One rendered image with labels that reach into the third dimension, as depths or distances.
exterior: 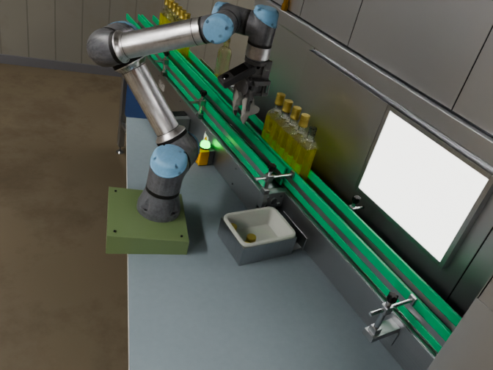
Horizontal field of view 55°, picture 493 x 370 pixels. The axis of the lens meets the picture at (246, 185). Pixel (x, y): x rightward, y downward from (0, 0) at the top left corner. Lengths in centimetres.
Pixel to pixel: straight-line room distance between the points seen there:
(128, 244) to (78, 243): 120
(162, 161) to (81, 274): 119
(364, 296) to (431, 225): 30
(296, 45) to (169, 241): 99
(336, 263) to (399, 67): 67
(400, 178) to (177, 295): 80
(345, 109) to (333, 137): 13
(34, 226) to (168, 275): 145
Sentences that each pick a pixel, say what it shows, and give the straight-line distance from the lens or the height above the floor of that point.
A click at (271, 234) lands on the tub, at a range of 178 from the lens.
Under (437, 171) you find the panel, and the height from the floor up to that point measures 123.
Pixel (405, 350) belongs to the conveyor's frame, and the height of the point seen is 81.
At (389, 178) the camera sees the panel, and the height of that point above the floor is 111.
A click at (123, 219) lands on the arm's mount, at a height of 82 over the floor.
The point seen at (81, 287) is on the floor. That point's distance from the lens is 254.
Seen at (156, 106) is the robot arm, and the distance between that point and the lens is 165.
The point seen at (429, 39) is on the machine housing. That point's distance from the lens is 160.
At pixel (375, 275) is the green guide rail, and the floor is 91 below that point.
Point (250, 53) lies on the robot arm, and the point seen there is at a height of 140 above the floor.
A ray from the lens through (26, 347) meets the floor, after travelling 234.
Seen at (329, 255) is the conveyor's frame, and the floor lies 83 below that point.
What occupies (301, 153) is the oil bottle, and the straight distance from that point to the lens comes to 177.
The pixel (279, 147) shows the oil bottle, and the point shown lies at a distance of 188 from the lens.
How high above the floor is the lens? 186
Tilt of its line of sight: 33 degrees down
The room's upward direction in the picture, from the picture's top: 14 degrees clockwise
